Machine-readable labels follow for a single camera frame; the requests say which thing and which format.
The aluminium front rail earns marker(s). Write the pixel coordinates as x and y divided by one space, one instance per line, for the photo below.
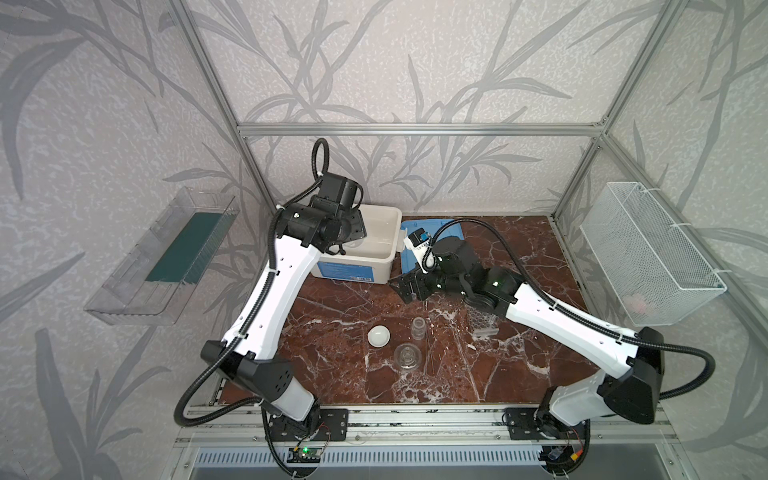
378 425

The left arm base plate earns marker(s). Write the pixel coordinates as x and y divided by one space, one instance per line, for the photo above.
321 424

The white wire basket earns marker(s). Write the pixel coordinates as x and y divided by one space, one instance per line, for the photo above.
652 266

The white round dish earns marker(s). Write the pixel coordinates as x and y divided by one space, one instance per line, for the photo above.
378 336

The glass petri dish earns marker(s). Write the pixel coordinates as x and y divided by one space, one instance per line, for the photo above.
408 356

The clear test tube rack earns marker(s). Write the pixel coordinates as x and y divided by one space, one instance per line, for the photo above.
482 324

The clear plastic beaker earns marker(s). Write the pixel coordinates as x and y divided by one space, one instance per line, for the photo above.
355 242

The small glass jar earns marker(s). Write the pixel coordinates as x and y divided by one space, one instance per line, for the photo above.
418 329

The clear wall shelf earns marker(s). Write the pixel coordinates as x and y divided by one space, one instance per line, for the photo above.
153 284

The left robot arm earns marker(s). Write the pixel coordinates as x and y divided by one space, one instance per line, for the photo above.
247 353

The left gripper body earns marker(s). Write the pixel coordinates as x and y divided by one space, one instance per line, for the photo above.
351 227

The green circuit board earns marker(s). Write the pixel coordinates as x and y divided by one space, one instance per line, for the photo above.
305 455

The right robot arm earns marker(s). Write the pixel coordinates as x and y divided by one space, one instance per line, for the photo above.
628 381

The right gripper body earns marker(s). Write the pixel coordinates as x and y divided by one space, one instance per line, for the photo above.
411 285

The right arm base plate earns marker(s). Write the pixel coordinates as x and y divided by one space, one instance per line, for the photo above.
529 423

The white plastic bin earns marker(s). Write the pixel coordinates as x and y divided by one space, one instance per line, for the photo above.
368 260

